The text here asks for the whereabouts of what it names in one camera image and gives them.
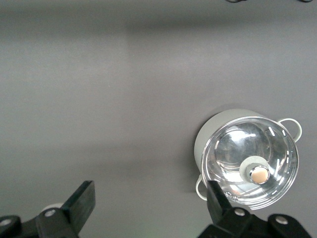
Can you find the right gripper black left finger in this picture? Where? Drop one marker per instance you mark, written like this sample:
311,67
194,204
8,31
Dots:
79,205

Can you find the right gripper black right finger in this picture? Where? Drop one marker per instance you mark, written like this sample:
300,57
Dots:
218,205

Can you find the glass lid copper knob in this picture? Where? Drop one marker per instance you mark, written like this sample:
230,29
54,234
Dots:
232,148

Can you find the pale green cooking pot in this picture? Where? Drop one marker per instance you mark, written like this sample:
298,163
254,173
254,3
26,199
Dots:
206,134

